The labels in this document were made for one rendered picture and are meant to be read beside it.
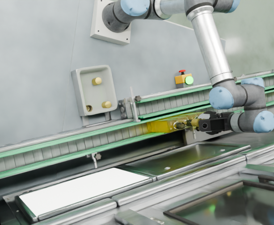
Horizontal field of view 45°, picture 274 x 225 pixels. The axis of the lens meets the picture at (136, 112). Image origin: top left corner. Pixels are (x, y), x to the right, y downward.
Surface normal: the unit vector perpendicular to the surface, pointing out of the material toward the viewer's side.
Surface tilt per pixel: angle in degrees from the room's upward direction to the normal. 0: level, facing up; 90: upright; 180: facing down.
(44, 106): 0
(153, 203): 0
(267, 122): 2
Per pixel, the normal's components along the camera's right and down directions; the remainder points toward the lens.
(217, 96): -0.85, 0.12
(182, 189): 0.47, -0.04
